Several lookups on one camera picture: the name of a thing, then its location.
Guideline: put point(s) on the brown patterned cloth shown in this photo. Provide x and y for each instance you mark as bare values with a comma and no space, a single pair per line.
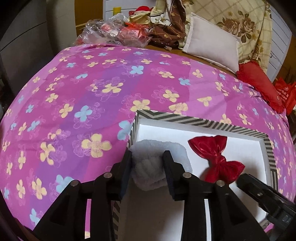
168,20

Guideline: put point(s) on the clear plastic bag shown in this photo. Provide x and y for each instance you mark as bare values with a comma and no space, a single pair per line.
117,30

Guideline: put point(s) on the red shopping bag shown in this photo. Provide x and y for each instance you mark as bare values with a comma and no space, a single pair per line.
287,94

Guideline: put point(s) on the striped zigzag tray box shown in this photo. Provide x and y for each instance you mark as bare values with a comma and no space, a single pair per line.
154,215

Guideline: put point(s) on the light blue fluffy scrunchie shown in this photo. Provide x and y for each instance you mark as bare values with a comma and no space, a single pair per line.
148,172

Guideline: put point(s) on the floral beige quilt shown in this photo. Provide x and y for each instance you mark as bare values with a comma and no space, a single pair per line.
249,21

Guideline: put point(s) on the red satin bow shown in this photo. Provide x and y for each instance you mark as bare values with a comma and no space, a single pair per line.
211,148

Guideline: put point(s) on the grey refrigerator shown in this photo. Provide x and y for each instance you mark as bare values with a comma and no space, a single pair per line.
25,46

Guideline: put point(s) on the white small pillow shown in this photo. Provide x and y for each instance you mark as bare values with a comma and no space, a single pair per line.
209,42

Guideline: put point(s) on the red cushion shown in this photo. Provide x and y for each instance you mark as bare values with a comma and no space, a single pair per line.
252,74

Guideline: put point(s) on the pink floral bed sheet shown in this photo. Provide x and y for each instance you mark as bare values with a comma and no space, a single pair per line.
73,118

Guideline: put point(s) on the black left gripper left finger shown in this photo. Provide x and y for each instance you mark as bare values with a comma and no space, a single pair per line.
65,219

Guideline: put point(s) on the santa plush toy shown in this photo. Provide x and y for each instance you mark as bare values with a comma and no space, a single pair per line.
140,16

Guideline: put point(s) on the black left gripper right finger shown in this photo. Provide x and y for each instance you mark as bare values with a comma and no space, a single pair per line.
211,210

